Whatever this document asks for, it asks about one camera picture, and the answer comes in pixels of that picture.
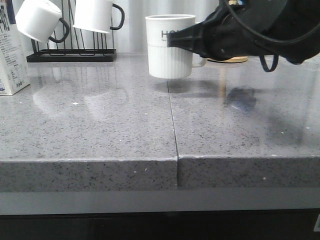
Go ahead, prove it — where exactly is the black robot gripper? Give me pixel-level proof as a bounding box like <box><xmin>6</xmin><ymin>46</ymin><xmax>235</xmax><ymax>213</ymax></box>
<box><xmin>166</xmin><ymin>0</ymin><xmax>320</xmax><ymax>65</ymax></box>

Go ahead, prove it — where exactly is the white mug black handle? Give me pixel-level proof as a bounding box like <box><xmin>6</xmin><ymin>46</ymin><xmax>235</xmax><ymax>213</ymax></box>
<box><xmin>15</xmin><ymin>0</ymin><xmax>70</xmax><ymax>44</ymax></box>
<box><xmin>73</xmin><ymin>0</ymin><xmax>125</xmax><ymax>34</ymax></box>

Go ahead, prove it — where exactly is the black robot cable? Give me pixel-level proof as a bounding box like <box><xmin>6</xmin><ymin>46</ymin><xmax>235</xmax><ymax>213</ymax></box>
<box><xmin>223</xmin><ymin>0</ymin><xmax>320</xmax><ymax>73</ymax></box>

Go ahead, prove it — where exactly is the wooden mug tree stand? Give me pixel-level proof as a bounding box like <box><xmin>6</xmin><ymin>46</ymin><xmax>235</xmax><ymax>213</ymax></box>
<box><xmin>207</xmin><ymin>56</ymin><xmax>249</xmax><ymax>64</ymax></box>

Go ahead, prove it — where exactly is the white blue milk carton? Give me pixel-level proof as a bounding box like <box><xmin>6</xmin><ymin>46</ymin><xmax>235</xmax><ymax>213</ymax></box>
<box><xmin>0</xmin><ymin>0</ymin><xmax>30</xmax><ymax>96</ymax></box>

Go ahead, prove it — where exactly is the black wire mug rack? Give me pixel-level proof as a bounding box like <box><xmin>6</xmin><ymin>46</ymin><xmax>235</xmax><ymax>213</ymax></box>
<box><xmin>26</xmin><ymin>0</ymin><xmax>117</xmax><ymax>63</ymax></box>

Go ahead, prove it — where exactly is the white HOME ribbed cup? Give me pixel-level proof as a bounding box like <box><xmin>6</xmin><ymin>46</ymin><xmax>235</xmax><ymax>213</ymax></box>
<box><xmin>145</xmin><ymin>14</ymin><xmax>207</xmax><ymax>80</ymax></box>

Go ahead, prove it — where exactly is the white mug black handle right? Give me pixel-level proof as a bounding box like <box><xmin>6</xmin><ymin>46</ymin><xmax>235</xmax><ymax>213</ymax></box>
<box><xmin>73</xmin><ymin>0</ymin><xmax>125</xmax><ymax>34</ymax></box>

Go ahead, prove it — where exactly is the white mug black handle left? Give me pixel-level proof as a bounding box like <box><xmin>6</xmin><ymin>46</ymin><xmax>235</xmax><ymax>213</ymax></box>
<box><xmin>15</xmin><ymin>0</ymin><xmax>70</xmax><ymax>44</ymax></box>

